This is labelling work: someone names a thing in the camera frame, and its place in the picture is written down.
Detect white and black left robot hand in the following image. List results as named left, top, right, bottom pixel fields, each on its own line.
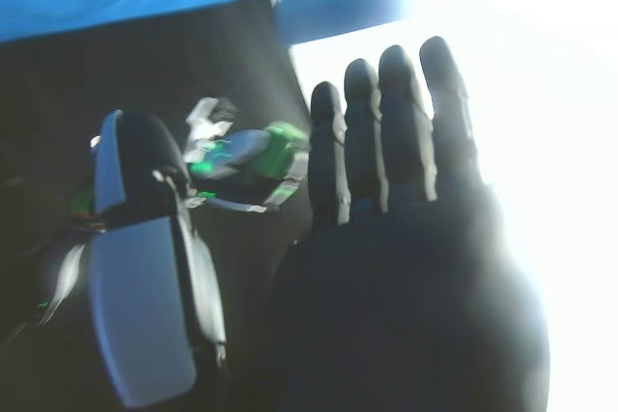
left=89, top=35, right=552, bottom=412

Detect green wooden block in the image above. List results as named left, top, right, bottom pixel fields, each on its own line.
left=260, top=121, right=311, bottom=180

